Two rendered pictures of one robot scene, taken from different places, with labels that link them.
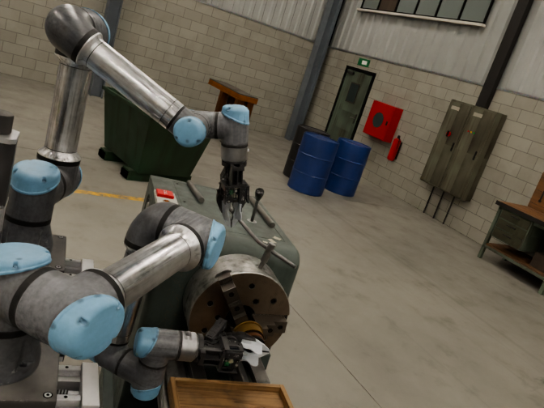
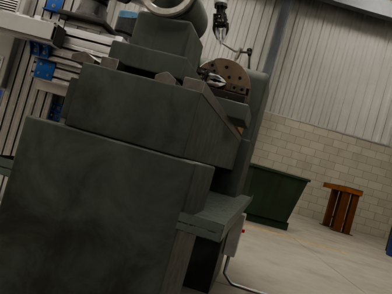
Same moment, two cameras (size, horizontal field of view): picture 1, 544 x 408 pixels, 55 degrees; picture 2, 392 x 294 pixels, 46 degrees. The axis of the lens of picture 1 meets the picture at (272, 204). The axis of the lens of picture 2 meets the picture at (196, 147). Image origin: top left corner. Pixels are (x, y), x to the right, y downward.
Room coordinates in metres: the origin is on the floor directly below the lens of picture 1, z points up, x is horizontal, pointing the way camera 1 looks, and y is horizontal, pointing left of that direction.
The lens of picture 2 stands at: (-0.67, -1.26, 0.69)
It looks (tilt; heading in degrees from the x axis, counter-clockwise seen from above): 1 degrees up; 32
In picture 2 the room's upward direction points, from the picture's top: 16 degrees clockwise
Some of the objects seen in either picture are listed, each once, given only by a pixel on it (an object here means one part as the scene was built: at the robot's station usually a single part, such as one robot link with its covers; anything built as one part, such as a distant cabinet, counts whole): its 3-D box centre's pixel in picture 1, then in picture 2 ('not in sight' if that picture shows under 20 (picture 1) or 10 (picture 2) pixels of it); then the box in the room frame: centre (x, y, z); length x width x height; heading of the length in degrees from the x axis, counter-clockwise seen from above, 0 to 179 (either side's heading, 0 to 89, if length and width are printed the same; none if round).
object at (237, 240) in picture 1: (206, 257); (223, 104); (1.83, 0.17, 1.06); 0.59 x 0.48 x 0.39; 22
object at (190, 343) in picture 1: (188, 345); not in sight; (1.19, 0.10, 1.08); 0.08 x 0.05 x 0.08; 21
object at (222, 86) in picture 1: (226, 112); (336, 206); (10.48, 1.44, 0.50); 1.61 x 0.44 x 1.00; 33
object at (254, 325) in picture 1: (248, 337); (218, 83); (1.33, -0.05, 1.08); 0.09 x 0.09 x 0.09; 22
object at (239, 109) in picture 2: not in sight; (184, 101); (0.86, -0.20, 0.90); 0.53 x 0.30 x 0.06; 112
